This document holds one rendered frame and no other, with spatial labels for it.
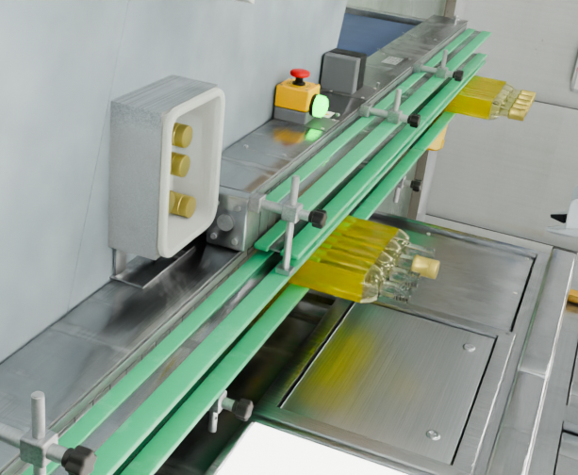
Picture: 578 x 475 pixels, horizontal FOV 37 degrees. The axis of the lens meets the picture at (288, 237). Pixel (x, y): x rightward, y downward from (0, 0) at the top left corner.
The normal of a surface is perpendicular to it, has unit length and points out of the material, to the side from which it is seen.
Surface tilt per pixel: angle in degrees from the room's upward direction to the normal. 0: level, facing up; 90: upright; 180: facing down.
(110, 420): 90
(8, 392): 90
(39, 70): 0
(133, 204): 90
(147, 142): 90
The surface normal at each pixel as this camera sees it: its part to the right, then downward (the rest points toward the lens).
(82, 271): 0.92, 0.25
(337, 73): -0.37, 0.37
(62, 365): 0.11, -0.89
